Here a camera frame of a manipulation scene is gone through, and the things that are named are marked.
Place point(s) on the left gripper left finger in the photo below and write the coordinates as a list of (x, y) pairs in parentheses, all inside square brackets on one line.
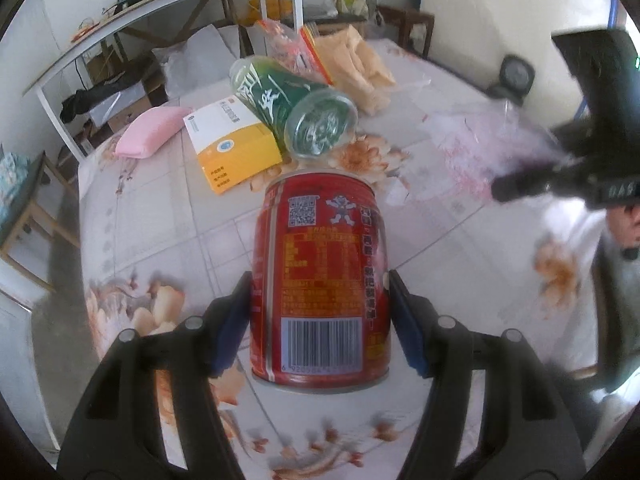
[(115, 430)]

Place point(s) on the yellow bag under table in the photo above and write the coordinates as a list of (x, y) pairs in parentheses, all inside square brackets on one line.
[(276, 10)]

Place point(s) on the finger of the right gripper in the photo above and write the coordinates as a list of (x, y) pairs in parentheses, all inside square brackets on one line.
[(524, 183)]

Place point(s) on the pink sponge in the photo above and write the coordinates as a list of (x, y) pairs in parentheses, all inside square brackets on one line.
[(150, 131)]

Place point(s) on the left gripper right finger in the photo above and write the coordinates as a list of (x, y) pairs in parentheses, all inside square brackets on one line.
[(526, 431)]

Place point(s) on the white and yellow medicine box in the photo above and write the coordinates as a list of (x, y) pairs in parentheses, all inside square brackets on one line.
[(231, 143)]

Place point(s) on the red printed snack bag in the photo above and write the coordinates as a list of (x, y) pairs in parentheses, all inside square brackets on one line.
[(294, 50)]

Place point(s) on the red drink can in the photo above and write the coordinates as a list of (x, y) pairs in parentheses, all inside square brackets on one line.
[(320, 314)]

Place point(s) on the white plastic sack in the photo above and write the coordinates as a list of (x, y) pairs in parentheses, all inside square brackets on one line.
[(204, 59)]

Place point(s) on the black cloth on box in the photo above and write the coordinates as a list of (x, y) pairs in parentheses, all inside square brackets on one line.
[(84, 100)]

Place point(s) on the black round floor object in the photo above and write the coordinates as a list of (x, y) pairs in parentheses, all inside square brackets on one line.
[(515, 80)]

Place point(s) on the cardboard box under table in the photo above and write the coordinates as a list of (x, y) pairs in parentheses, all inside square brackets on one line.
[(121, 107)]

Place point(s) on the clear plastic bag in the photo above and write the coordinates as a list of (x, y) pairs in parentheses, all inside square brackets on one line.
[(466, 148)]

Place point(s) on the green plastic bottle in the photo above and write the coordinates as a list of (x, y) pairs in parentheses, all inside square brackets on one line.
[(307, 117)]

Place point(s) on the wooden chair with cushion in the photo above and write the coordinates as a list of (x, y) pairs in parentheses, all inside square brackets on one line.
[(25, 212)]

